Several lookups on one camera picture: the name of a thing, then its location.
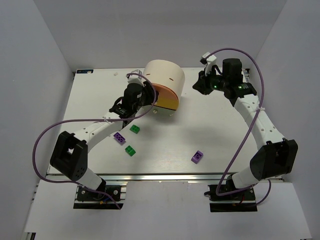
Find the aluminium rail front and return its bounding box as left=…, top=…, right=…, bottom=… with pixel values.
left=48, top=171, right=242, bottom=182

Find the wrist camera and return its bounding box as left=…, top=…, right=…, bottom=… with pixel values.
left=200, top=52, right=217, bottom=76
left=126, top=69, right=143, bottom=86

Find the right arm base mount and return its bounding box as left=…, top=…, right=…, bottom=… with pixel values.
left=204, top=184, right=258, bottom=213

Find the purple lego brick left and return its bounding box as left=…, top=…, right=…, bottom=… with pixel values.
left=113, top=132, right=126, bottom=145

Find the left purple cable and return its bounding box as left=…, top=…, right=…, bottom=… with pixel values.
left=33, top=72, right=158, bottom=210

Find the cream drawer cabinet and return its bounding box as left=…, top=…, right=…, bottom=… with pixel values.
left=143, top=59, right=185, bottom=116

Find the purple lego brick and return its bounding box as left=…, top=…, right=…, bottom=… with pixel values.
left=113, top=132, right=126, bottom=145
left=191, top=150, right=203, bottom=164

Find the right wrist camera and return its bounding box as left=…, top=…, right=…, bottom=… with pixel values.
left=200, top=52, right=217, bottom=76

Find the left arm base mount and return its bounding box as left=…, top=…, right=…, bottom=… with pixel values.
left=73, top=181, right=127, bottom=210

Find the green lego brick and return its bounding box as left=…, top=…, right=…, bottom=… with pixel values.
left=129, top=124, right=141, bottom=134
left=125, top=145, right=136, bottom=157

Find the yellow middle drawer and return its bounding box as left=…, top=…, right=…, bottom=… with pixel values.
left=155, top=98, right=179, bottom=111

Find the orange top drawer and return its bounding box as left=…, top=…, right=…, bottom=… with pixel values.
left=152, top=83, right=178, bottom=100

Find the purple lego brick right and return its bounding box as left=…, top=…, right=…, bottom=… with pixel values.
left=191, top=150, right=203, bottom=164

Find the blue label left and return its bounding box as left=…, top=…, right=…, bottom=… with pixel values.
left=76, top=69, right=94, bottom=74

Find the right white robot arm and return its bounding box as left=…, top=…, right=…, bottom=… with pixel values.
left=193, top=55, right=298, bottom=192

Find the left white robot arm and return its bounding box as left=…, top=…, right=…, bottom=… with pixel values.
left=50, top=81, right=159, bottom=192

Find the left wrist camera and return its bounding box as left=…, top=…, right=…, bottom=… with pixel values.
left=126, top=69, right=143, bottom=86

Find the green lego brick lower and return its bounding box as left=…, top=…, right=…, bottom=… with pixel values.
left=125, top=145, right=136, bottom=157

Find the green lego brick middle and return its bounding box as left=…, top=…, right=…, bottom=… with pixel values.
left=129, top=124, right=141, bottom=134

